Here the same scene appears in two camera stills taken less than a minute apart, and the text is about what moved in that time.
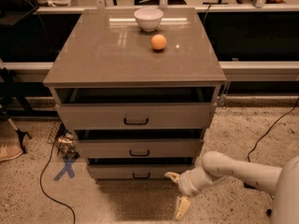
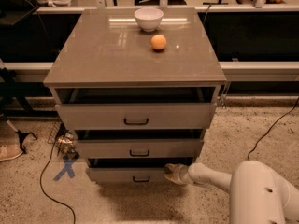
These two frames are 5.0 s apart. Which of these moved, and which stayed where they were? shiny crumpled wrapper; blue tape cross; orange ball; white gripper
Moved: white gripper
Stayed: shiny crumpled wrapper; orange ball; blue tape cross
